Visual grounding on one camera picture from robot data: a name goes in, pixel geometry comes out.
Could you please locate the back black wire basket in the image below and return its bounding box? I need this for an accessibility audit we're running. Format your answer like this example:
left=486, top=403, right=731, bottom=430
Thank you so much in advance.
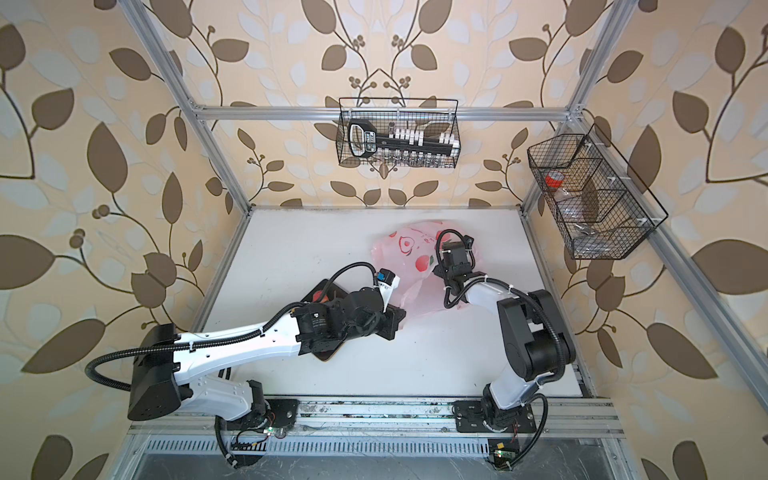
left=335, top=95, right=461, bottom=169

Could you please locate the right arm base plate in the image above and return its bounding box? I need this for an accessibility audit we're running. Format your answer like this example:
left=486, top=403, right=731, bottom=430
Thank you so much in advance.
left=451, top=400, right=537, bottom=434

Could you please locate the red capped item in basket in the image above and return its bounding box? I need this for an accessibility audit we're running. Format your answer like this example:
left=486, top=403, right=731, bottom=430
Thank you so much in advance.
left=544, top=170, right=565, bottom=191

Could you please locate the aluminium front rail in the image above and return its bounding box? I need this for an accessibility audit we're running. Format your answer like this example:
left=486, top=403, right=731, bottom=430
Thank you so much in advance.
left=128, top=394, right=628, bottom=439

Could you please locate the dark square plate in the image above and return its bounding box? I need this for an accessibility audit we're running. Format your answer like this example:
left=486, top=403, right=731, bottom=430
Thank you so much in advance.
left=302, top=279, right=348, bottom=362

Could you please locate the black tool set in basket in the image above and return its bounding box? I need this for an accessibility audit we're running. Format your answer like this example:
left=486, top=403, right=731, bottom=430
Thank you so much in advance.
left=345, top=119, right=461, bottom=162

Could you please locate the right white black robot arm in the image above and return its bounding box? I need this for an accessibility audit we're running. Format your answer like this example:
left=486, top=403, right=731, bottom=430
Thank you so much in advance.
left=433, top=229, right=575, bottom=432

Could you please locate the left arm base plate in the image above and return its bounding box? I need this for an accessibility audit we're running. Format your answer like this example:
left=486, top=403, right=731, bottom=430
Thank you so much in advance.
left=223, top=398, right=300, bottom=432

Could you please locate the right black wire basket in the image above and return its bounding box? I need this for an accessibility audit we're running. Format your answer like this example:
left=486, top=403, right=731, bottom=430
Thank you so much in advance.
left=527, top=125, right=668, bottom=260

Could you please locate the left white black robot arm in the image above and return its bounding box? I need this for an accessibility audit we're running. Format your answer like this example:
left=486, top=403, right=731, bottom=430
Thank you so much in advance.
left=85, top=262, right=406, bottom=422

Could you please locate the pink plastic bag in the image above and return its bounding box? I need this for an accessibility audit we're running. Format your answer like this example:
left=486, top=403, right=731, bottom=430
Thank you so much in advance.
left=371, top=221, right=459, bottom=329

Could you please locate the black wire basket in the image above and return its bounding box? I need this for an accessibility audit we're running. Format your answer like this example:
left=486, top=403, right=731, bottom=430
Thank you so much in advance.
left=527, top=125, right=668, bottom=260
left=335, top=95, right=461, bottom=169

